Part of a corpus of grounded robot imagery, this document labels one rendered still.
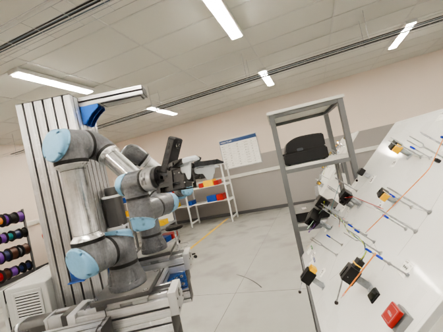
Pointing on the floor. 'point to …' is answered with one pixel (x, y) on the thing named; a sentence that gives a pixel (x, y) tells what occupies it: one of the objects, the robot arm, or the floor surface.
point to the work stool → (175, 232)
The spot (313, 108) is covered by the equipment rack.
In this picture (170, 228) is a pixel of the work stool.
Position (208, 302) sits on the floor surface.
